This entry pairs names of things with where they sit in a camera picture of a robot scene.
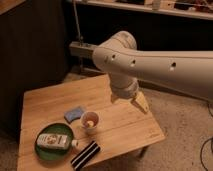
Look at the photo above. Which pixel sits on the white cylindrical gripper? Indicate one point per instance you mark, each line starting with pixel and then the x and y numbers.
pixel 127 89

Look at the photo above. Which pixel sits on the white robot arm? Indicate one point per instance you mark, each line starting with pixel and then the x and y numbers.
pixel 189 72

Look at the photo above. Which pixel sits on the white paper cup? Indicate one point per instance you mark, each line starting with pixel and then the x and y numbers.
pixel 89 121

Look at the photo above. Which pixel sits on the blue sponge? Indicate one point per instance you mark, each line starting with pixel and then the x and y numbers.
pixel 74 114

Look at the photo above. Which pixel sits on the grey baseboard heater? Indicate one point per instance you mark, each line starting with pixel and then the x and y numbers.
pixel 84 50

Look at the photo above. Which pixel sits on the black white striped cloth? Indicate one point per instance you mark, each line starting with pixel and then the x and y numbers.
pixel 85 155

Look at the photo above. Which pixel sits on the metal pole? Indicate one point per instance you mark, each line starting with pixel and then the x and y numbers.
pixel 80 38

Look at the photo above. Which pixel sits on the white green-labelled bottle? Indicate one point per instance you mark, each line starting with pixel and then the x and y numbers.
pixel 55 141

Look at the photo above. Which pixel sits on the green round plate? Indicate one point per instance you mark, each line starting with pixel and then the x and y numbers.
pixel 47 154

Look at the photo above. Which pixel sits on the wooden wall shelf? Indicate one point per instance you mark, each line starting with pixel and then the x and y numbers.
pixel 142 8

